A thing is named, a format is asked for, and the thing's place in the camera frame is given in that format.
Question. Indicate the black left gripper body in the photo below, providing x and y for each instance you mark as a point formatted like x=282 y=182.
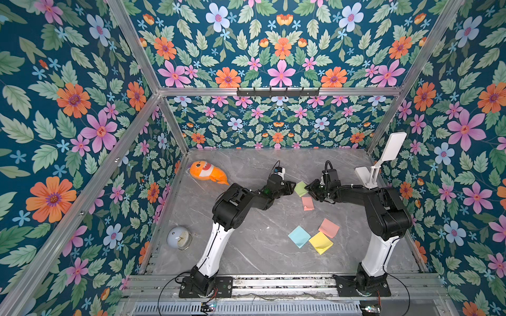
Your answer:
x=280 y=191

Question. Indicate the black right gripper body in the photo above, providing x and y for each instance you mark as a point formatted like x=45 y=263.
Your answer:
x=316 y=189

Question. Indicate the green memo pad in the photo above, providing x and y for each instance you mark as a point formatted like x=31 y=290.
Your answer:
x=300 y=189

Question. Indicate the small pink memo pad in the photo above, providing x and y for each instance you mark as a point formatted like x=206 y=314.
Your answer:
x=308 y=204

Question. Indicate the large blue memo pad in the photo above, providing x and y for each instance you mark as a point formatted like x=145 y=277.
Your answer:
x=299 y=237

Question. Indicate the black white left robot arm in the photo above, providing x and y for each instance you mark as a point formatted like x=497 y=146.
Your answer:
x=229 y=212

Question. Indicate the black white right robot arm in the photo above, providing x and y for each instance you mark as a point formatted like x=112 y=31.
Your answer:
x=388 y=221

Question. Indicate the large pink memo pad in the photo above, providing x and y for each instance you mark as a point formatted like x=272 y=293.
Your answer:
x=329 y=228

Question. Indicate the yellow memo pad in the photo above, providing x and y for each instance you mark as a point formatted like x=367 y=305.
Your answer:
x=321 y=243

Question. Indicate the white phone stand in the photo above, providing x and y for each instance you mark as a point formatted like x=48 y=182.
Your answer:
x=369 y=175

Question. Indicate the orange clownfish plush toy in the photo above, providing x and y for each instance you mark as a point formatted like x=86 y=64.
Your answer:
x=202 y=170

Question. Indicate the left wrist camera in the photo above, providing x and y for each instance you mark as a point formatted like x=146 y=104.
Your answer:
x=279 y=171

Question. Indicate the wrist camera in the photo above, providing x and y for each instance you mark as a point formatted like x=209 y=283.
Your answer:
x=330 y=176
x=279 y=171

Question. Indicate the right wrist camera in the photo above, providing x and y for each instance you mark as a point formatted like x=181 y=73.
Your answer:
x=330 y=176

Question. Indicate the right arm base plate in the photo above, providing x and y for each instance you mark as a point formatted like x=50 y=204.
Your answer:
x=362 y=285

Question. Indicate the black hook rail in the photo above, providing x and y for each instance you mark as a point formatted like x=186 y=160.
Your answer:
x=277 y=92

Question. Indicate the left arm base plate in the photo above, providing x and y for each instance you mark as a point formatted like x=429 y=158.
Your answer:
x=221 y=288

